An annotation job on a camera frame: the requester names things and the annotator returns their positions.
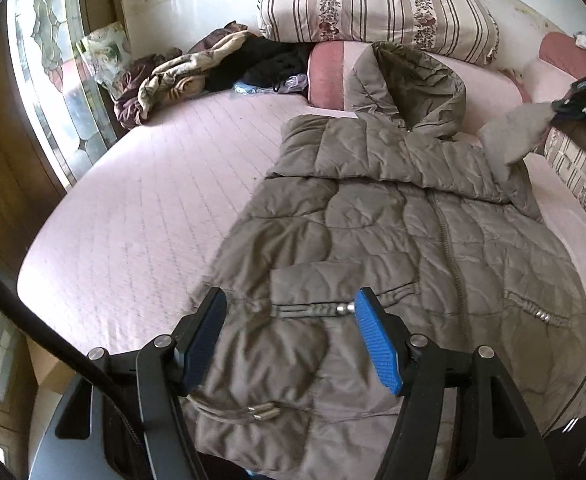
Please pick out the black clothes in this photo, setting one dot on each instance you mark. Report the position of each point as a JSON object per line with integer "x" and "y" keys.
{"x": 263, "y": 65}

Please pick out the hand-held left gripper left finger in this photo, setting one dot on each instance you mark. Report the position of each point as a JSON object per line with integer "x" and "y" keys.
{"x": 203, "y": 342}

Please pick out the wooden window frame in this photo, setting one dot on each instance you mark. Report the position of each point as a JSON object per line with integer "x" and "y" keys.
{"x": 8, "y": 160}

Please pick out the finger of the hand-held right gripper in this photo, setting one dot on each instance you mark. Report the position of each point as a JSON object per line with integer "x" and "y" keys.
{"x": 578, "y": 110}

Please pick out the pink pillow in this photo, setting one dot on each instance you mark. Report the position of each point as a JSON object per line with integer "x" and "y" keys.
{"x": 330, "y": 77}
{"x": 560, "y": 57}

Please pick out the striped floral folded quilt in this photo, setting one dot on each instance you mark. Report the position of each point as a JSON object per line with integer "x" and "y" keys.
{"x": 373, "y": 2}

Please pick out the clear blue plastic bag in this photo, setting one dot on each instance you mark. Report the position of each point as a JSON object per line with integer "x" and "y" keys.
{"x": 273, "y": 85}

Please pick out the olive quilted hooded jacket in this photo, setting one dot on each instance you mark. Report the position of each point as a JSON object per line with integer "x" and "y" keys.
{"x": 383, "y": 240}

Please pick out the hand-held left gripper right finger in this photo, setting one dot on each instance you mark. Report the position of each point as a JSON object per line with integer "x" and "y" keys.
{"x": 378, "y": 345}

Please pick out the stained glass window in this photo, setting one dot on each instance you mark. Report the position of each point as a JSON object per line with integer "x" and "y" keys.
{"x": 53, "y": 60}

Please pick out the brown beige blanket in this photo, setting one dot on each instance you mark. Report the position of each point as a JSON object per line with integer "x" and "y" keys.
{"x": 173, "y": 77}

